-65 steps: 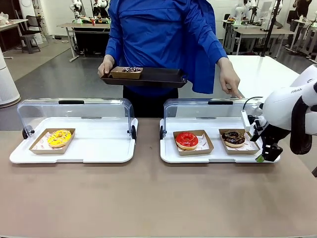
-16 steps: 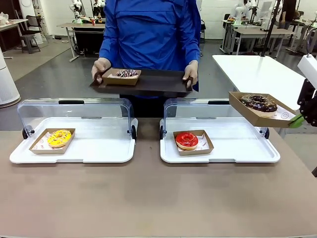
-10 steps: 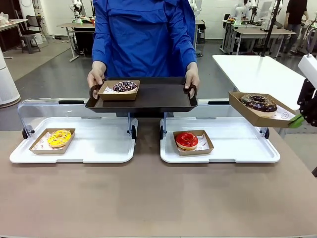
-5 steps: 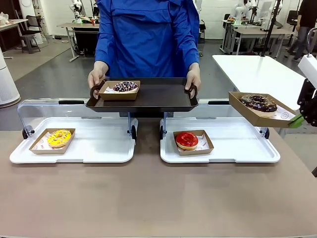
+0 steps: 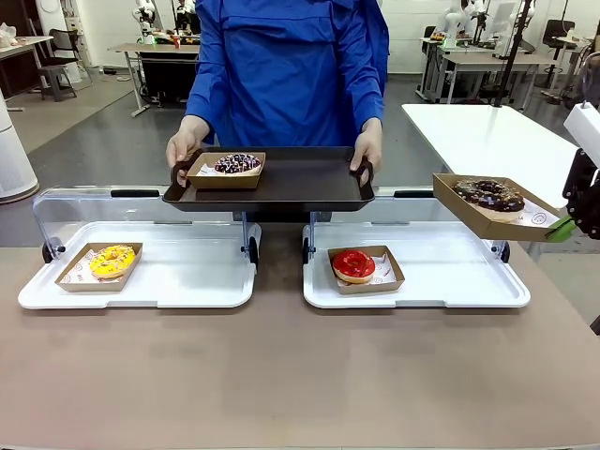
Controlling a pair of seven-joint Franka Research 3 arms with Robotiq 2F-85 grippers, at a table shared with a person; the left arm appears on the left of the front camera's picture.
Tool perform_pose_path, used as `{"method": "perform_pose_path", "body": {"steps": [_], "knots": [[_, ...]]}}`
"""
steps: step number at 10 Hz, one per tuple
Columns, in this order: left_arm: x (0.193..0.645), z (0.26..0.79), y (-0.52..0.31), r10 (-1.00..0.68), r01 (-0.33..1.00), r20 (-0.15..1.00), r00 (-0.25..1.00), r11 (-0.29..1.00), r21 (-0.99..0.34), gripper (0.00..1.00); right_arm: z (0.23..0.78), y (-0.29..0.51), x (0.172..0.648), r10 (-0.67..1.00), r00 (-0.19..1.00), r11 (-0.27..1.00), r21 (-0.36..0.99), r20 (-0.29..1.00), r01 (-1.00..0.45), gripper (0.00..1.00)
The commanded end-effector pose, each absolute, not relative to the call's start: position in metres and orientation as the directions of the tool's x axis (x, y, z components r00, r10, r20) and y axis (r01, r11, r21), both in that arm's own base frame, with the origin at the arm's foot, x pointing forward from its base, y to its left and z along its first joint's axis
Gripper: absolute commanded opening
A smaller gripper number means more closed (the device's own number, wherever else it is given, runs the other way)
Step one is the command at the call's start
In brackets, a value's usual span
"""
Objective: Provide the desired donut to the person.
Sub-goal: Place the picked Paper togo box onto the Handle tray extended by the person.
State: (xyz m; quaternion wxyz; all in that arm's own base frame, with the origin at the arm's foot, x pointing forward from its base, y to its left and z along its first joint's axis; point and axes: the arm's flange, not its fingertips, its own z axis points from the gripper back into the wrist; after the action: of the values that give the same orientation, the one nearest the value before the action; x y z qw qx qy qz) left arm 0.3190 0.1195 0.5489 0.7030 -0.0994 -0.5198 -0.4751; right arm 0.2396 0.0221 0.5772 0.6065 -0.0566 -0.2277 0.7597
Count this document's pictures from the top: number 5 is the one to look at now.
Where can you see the white display case base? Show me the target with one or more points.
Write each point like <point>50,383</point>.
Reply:
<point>436,281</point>
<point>187,276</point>

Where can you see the chocolate donut with nuts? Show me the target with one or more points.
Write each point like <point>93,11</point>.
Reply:
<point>490,196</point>

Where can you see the blue-sleeved left forearm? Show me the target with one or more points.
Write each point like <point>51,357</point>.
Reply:
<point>370,70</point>

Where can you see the wooden background desk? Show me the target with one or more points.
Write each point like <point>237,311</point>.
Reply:
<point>19,61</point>

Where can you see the white cylindrical air purifier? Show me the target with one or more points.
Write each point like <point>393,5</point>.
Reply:
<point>14,154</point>

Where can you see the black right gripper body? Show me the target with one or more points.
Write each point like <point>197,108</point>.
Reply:
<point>591,201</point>

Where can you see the grey background chair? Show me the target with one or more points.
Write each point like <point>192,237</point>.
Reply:
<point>58,65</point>

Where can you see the clear display case lid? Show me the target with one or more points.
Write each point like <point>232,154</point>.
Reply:
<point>412,206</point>
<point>140,206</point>

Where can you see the red glazed donut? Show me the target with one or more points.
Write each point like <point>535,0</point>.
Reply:
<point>354,266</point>

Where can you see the brown cardboard donut box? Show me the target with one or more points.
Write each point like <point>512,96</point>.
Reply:
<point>396,276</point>
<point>70,283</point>
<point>469,215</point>
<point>225,182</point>

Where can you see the blue-sleeved right forearm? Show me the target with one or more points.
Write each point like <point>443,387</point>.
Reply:
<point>201,79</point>

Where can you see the white printed paper liner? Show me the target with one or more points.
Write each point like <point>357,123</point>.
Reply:
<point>77,269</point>
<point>383,269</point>
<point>539,219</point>
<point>206,169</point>

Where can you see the person's left hand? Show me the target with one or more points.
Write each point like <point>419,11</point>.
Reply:
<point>368,145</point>

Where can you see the black background office chair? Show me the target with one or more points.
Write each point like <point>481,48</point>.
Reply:
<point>559,47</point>

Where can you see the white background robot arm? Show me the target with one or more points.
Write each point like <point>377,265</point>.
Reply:
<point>144,21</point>
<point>454,23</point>

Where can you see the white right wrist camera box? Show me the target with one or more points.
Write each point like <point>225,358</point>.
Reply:
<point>583,131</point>

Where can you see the yellow glazed donut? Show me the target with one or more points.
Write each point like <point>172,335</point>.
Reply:
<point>112,262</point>

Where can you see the person's right hand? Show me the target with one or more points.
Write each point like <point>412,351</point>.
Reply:
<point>185,145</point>

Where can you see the chocolate donut with sprinkles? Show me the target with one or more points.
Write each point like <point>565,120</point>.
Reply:
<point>237,163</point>

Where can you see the person's blue shirt torso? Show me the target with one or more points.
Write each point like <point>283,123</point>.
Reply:
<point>286,70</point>

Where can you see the grey background table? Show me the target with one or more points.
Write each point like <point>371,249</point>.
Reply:
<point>154,65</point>

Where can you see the grey background workbench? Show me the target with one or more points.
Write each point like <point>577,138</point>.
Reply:
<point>487,65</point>

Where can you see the white side table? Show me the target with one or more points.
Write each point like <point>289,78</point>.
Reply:
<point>492,140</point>

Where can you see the dark brown serving tray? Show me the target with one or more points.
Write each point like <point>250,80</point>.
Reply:
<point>304,183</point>

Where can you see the black camera pole stand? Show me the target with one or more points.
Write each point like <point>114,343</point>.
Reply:
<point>511,51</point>

